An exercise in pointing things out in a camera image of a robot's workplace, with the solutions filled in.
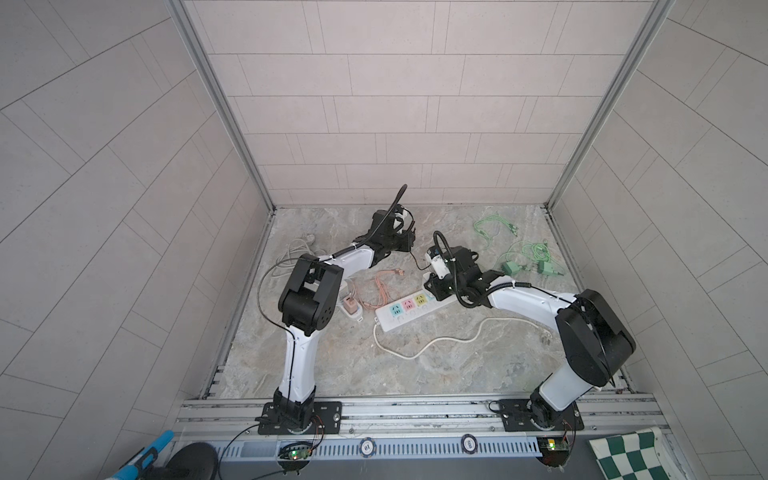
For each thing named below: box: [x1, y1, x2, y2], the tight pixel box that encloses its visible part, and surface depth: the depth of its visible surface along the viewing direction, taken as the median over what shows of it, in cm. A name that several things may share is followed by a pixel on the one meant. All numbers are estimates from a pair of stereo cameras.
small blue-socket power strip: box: [340, 294, 364, 323], surface depth 88 cm
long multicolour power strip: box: [375, 290, 457, 332], surface depth 88 cm
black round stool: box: [162, 442, 219, 480], surface depth 66 cm
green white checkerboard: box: [589, 426, 678, 480], surface depth 67 cm
